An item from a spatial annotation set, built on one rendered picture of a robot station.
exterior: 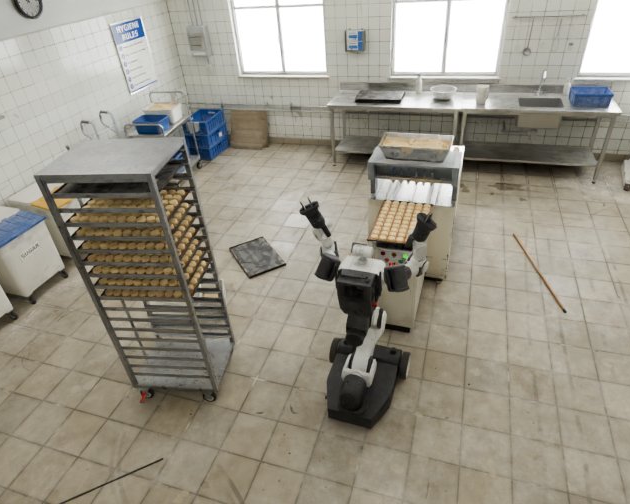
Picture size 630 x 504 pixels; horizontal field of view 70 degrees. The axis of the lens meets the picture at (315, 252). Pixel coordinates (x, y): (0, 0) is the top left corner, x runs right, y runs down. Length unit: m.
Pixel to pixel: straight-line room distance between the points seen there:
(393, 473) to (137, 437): 1.73
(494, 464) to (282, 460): 1.31
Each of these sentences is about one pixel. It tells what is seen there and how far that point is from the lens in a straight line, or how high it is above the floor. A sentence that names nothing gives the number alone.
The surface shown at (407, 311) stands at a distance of 3.63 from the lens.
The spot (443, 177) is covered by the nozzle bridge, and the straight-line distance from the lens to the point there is 3.81.
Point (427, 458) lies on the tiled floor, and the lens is 3.17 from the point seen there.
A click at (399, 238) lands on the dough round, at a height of 0.92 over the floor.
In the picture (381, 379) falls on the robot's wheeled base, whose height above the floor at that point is 0.17.
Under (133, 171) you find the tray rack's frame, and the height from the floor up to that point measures 1.82.
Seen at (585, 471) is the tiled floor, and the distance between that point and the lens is 3.38.
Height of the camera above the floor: 2.72
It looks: 35 degrees down
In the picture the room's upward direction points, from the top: 5 degrees counter-clockwise
